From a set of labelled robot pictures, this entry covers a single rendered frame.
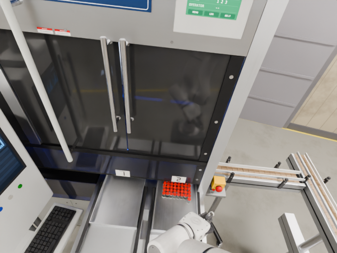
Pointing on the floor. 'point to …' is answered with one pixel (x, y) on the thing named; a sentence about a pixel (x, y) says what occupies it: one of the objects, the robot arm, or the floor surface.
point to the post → (243, 85)
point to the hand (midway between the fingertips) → (206, 218)
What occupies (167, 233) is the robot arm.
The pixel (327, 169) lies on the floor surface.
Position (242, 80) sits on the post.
